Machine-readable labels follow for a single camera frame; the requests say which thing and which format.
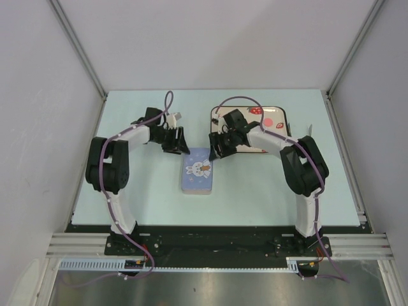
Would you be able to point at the silver tin lid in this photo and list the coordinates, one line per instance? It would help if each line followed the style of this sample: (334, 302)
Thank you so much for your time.
(197, 171)

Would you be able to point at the metal tongs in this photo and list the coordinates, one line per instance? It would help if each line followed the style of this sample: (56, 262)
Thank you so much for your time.
(298, 131)

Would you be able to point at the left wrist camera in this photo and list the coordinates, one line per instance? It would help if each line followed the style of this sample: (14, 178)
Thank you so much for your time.
(172, 119)

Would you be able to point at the white rectangular tin box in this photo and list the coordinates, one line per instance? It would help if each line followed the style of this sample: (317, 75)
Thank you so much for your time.
(197, 191)

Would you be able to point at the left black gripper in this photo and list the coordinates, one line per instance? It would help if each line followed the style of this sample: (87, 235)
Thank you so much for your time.
(176, 146)

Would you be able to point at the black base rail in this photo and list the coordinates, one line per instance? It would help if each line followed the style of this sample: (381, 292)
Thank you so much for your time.
(210, 246)

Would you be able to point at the strawberry print tray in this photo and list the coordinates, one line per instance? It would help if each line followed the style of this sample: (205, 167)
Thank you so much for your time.
(253, 113)

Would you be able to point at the pink round cookie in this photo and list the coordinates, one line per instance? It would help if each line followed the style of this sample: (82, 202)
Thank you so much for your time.
(268, 122)

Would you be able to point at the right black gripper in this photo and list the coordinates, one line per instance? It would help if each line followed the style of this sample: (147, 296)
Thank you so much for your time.
(217, 139)

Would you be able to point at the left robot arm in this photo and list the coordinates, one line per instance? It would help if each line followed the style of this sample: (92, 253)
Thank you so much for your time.
(108, 166)

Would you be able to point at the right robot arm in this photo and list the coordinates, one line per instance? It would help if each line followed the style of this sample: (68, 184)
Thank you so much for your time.
(304, 167)

